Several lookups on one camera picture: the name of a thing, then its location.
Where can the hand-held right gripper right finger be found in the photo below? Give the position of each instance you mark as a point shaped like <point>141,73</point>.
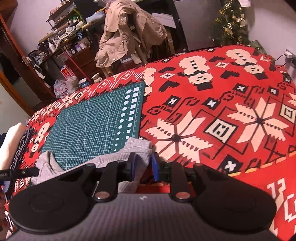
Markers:
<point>154,168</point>

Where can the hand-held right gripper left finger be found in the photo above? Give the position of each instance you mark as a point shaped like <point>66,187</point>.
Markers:
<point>133,165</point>

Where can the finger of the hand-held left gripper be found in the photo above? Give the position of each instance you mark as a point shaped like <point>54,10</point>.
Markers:
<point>23,172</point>

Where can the grey polo shirt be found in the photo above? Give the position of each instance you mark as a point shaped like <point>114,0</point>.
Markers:
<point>136,146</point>

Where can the dark grey folded knit garment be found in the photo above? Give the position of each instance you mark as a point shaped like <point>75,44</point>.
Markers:
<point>22,148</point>

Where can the green cutting mat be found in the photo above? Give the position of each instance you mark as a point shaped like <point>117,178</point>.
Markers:
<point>92,122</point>

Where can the red patterned blanket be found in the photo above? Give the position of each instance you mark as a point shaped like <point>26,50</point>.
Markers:
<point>208,115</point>

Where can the white plastic bag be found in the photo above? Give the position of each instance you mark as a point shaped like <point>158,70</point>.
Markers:
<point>64,87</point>

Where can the white bowl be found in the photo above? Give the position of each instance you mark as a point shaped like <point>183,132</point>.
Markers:
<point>96,77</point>

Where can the blue white cup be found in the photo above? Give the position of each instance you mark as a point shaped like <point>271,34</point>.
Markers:
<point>83,83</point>

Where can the white chair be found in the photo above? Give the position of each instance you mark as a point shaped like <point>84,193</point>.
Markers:
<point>141,54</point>

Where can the wooden drawer cabinet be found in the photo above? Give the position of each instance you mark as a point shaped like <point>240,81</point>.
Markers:
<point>81,60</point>

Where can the white pump bottle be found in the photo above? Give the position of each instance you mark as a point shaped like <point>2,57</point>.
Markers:
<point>51,47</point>

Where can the beige jacket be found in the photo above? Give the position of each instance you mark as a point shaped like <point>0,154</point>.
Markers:
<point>122,30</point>

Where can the grey refrigerator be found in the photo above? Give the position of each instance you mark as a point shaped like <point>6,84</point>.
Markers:
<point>198,27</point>

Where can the open cardboard box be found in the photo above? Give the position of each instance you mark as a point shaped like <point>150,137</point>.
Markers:
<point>164,19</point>

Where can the cluttered dark desk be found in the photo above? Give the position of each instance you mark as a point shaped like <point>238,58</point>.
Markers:
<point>69,30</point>

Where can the green gift box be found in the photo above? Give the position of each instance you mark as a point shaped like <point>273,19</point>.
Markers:
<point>255,45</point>

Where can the decorated Christmas tree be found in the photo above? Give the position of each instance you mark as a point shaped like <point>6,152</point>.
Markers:
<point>231,27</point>

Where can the white power adapter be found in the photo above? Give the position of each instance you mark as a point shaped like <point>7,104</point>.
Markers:
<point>289,54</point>

